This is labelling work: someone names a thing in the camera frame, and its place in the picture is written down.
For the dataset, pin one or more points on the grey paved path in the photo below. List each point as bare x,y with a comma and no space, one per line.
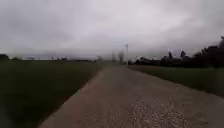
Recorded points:
133,100

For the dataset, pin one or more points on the row of dark trees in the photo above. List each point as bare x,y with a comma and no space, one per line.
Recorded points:
200,58

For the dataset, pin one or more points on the pale street lamp pole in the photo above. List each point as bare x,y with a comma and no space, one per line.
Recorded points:
126,53

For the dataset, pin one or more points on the grass field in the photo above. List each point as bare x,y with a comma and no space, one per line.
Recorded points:
190,76
36,86

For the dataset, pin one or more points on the distant row of trees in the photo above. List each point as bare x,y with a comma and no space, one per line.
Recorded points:
50,59

